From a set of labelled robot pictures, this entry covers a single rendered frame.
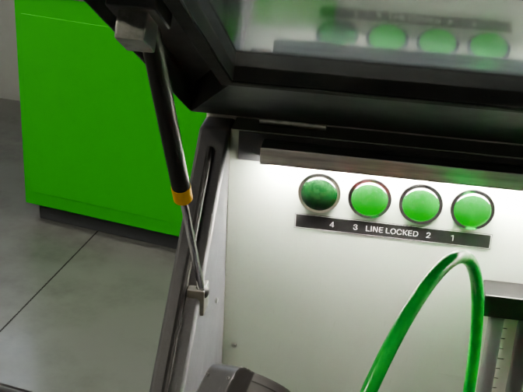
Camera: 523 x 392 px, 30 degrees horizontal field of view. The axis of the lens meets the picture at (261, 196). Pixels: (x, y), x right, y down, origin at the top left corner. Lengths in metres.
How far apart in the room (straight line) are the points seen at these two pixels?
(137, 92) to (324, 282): 2.58
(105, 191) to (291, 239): 2.80
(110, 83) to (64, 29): 0.27
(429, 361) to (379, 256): 0.16
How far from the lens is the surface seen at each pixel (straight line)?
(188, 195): 0.95
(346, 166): 1.12
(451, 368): 1.28
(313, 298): 1.23
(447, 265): 0.94
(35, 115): 4.02
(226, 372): 0.77
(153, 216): 3.90
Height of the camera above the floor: 1.86
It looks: 25 degrees down
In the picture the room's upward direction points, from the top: 3 degrees clockwise
